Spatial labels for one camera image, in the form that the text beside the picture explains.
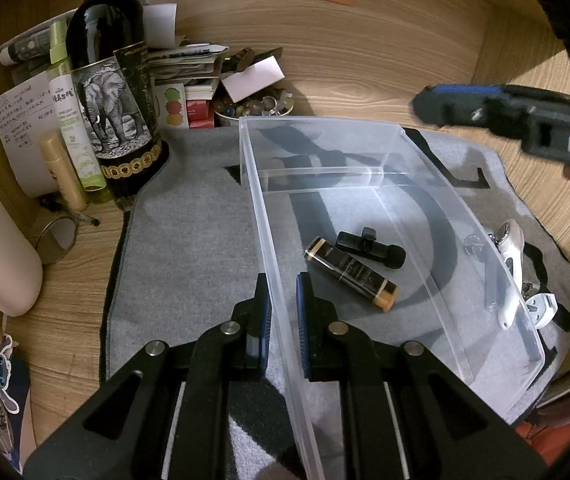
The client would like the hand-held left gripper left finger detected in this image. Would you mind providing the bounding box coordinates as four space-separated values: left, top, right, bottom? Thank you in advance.
22 274 272 480

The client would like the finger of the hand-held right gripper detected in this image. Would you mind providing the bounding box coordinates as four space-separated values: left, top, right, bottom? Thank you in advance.
411 84 533 139

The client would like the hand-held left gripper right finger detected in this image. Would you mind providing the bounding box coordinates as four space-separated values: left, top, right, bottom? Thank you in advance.
294 272 550 480

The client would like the clear plastic storage box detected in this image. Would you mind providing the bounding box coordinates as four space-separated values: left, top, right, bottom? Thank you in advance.
238 115 548 480

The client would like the black and gold tube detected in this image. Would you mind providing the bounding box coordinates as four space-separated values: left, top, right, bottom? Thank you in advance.
304 236 399 313

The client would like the grey felt mat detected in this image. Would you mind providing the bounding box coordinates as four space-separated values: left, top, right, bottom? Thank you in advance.
104 122 570 480

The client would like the black clip-on microphone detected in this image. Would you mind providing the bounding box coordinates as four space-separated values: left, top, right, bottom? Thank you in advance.
335 227 407 269

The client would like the white charger plug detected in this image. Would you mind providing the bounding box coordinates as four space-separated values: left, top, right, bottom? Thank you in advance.
524 293 560 330

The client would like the bowl of beads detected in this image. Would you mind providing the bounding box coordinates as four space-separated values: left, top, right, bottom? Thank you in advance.
213 87 296 129

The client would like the white and pink card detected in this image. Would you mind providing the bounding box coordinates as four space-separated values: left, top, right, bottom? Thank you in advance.
220 55 286 103

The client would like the black pen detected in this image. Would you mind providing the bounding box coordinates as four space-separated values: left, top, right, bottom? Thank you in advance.
40 195 101 227

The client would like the red small box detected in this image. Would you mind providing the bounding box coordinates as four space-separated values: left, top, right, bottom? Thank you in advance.
185 85 216 129

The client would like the small round mirror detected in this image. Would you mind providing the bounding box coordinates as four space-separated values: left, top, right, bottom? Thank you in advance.
34 217 77 266

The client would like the fruit sticker sheet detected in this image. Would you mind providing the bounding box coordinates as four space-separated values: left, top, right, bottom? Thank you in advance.
163 82 187 129

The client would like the yellow lip balm tube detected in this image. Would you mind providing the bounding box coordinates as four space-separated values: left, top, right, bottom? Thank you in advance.
40 134 89 213

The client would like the green spray bottle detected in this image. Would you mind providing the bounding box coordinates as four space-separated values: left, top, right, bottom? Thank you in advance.
47 20 109 205

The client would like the stack of papers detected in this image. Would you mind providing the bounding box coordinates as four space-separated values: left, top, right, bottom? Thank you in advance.
141 4 231 86

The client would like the orange cloth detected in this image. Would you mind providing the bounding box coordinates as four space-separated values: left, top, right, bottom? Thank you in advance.
515 301 570 462

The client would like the white handwritten note paper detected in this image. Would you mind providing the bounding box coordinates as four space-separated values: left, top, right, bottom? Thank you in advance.
0 71 62 199

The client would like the dark wine bottle elephant label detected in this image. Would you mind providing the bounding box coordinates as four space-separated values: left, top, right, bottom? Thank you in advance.
64 0 170 211

